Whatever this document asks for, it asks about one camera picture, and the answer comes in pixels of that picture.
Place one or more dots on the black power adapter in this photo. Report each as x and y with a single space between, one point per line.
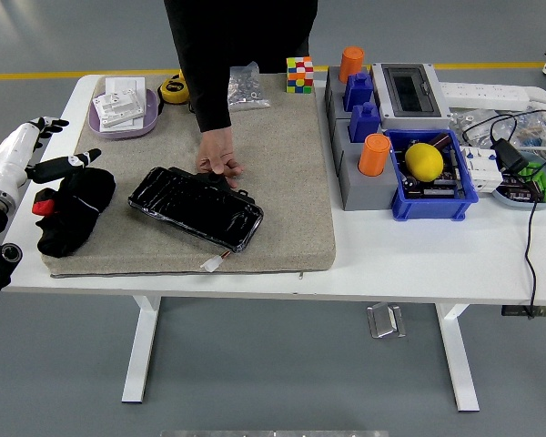
509 157

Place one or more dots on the grey electrical distribution box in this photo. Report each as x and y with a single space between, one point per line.
409 95

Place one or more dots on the person's hand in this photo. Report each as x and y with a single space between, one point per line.
216 150

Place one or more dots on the silver metal bracket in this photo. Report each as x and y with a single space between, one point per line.
384 321

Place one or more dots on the glossy black panel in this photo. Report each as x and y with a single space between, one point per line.
195 207

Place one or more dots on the yellow tape measure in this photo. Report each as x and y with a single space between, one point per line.
175 90

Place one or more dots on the white table leg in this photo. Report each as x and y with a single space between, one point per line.
457 355
141 346

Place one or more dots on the colourful puzzle cube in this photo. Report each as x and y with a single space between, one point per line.
299 75

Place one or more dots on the white circuit breaker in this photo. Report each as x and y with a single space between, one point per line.
482 170

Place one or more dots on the person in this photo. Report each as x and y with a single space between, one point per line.
241 27

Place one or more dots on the clear bag of nuts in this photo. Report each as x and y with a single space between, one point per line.
248 91

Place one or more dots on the flat white switch plate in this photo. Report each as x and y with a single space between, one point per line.
125 84

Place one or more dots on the grey block holder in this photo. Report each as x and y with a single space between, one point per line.
368 193
334 91

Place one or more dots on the blue plastic bin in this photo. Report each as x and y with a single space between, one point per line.
432 207

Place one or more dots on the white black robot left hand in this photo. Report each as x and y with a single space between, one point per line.
13 145

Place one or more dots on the black rag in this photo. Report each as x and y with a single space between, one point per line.
73 214

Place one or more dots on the dark circuit board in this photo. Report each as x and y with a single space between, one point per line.
437 186

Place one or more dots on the clear bags of parts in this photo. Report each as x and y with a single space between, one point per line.
532 125

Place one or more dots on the white switch module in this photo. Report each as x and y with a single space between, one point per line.
118 107

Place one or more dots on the yellow lemon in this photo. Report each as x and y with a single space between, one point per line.
424 161

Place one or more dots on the green connector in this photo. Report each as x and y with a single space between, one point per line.
543 182

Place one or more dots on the orange cylinder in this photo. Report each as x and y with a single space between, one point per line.
374 155
351 61

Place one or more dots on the person's forearm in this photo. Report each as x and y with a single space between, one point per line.
209 100

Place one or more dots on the grey-brown mat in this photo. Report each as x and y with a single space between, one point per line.
277 205

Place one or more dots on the white power strip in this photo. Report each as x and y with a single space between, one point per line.
482 93

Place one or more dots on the purple tray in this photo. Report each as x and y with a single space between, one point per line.
151 118

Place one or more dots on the blue block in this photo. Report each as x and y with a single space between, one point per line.
358 91
365 123

